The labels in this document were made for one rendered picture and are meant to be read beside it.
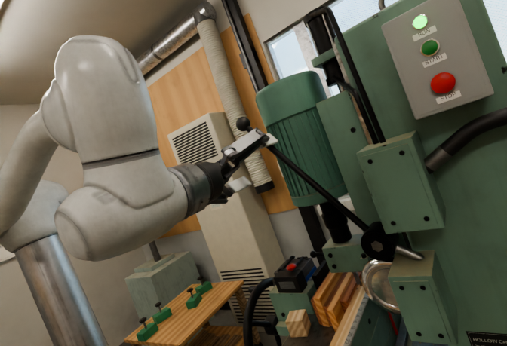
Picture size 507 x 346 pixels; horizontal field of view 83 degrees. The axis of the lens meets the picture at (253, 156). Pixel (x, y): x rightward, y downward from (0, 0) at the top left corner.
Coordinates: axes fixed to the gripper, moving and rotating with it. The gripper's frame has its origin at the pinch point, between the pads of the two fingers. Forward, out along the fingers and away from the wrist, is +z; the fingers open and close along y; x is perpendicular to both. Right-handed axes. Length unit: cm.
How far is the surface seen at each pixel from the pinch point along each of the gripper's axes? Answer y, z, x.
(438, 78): 33.4, -4.0, -19.1
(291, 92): 16.1, 6.6, 4.1
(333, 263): -14.3, 10.7, -28.4
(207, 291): -164, 78, 11
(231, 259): -153, 106, 17
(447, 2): 41.9, -3.0, -13.3
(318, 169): 5.2, 6.9, -11.3
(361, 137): 17.1, 7.2, -14.6
